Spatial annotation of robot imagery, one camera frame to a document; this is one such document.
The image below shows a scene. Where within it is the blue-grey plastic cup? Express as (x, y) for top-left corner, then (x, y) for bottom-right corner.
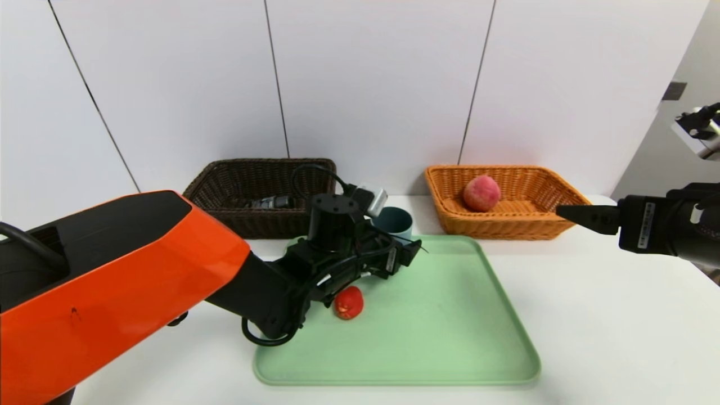
(372, 206), (413, 241)

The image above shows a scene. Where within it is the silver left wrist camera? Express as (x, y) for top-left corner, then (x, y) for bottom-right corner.
(344, 184), (389, 219)

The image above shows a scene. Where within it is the black left wrist camera cable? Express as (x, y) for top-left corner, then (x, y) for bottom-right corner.
(291, 163), (352, 199)

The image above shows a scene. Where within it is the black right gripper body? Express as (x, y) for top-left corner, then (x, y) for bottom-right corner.
(617, 182), (720, 270)

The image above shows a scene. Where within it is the orange wicker basket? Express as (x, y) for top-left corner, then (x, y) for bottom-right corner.
(424, 165), (599, 241)

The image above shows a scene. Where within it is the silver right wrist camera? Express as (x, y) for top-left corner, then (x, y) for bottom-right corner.
(671, 103), (720, 162)

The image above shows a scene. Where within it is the light green plastic tray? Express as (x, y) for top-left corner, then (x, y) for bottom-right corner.
(253, 235), (542, 386)

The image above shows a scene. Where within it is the dark brown wicker basket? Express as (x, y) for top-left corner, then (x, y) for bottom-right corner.
(183, 158), (337, 240)

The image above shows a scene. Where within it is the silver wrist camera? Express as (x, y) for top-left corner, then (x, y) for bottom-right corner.
(344, 184), (389, 219)
(671, 103), (720, 162)

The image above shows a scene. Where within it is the black face wash tube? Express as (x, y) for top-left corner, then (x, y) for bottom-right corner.
(250, 195), (293, 210)

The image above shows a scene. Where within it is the pink peach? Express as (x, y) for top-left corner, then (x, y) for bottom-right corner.
(463, 175), (502, 213)

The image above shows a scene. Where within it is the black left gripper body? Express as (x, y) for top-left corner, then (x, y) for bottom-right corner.
(356, 242), (403, 280)

